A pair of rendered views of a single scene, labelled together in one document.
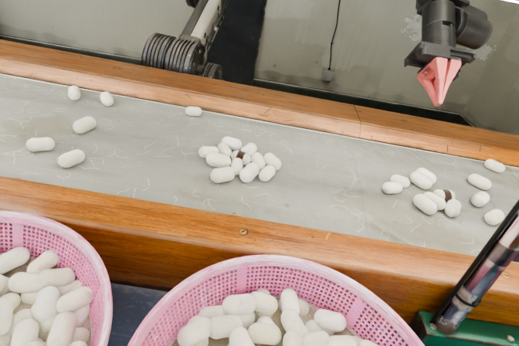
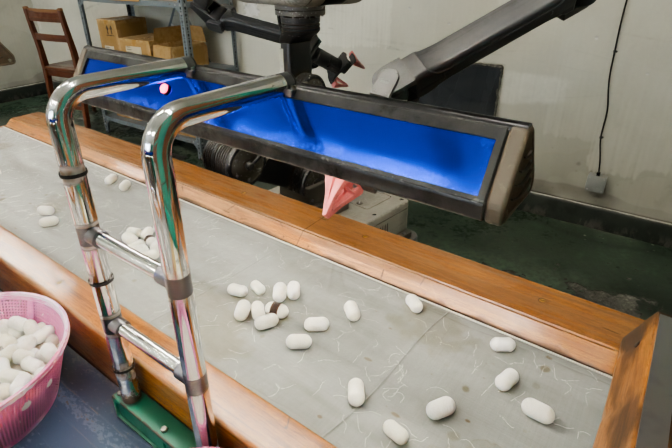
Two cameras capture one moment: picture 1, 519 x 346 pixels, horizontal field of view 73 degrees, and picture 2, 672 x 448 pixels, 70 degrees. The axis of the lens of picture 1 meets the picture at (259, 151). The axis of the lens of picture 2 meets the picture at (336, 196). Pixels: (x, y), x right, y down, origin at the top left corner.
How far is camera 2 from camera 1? 0.75 m
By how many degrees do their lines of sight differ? 34
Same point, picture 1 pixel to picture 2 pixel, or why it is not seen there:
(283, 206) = (130, 280)
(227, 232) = (50, 279)
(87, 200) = (13, 244)
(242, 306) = (12, 323)
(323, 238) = not seen: hidden behind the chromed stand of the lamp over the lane
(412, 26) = not seen: outside the picture
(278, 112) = (238, 210)
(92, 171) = (53, 232)
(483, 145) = (430, 278)
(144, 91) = not seen: hidden behind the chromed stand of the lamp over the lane
